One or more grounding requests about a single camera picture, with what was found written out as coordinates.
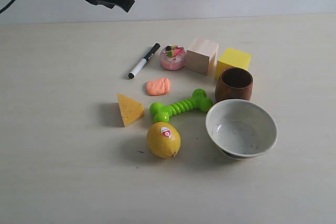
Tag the orange squishy toy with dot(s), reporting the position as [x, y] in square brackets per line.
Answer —
[158, 87]

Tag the black and white marker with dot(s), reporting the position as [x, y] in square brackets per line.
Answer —
[143, 61]

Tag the pink toy cake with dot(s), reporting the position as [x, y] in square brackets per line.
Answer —
[173, 57]

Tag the light wooden cube block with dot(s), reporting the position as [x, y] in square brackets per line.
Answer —
[201, 56]

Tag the yellow cheese wedge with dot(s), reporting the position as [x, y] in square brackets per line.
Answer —
[130, 109]

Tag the green toy dog bone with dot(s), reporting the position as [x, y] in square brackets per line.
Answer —
[198, 100]

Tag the yellow cube block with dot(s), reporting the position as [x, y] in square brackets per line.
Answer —
[232, 58]

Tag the brown wooden cup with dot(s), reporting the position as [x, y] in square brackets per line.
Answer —
[234, 83]

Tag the yellow lemon with sticker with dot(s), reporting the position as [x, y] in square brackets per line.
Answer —
[163, 140]

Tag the grey ceramic bowl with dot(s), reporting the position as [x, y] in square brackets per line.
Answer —
[241, 129]

